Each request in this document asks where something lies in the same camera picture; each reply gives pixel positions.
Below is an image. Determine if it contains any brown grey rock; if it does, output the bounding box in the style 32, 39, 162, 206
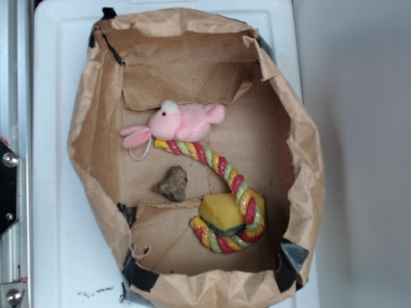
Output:
152, 166, 188, 201

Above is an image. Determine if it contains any brown paper-lined cardboard box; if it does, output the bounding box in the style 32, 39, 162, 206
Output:
68, 8, 324, 307

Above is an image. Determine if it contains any pink plush bunny toy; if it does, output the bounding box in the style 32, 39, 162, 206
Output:
119, 100, 226, 150

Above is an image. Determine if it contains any yellow green sponge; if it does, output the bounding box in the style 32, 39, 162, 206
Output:
198, 193, 252, 236

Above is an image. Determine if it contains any white plastic tray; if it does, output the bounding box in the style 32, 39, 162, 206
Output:
29, 1, 301, 307

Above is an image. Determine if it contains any red yellow green rope toy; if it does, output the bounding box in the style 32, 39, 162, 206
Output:
154, 139, 266, 254

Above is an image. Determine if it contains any black metal corner bracket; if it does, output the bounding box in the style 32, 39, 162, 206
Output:
0, 138, 19, 237

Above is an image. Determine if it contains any silver aluminium frame rail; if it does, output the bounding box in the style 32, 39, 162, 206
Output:
1, 1, 34, 307

